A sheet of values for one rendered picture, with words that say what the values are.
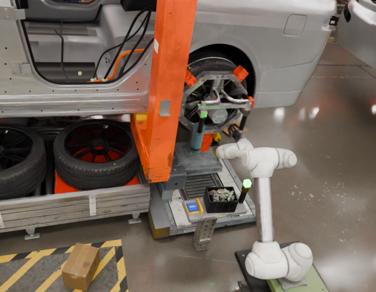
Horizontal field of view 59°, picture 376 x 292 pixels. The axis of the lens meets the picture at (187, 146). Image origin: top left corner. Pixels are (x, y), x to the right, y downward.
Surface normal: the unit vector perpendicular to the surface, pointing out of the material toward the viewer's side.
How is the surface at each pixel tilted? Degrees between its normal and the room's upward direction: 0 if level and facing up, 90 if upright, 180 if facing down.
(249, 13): 90
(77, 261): 0
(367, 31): 86
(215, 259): 0
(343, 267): 0
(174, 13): 90
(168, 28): 90
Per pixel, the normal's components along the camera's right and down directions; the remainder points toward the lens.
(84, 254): 0.15, -0.77
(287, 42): 0.30, 0.63
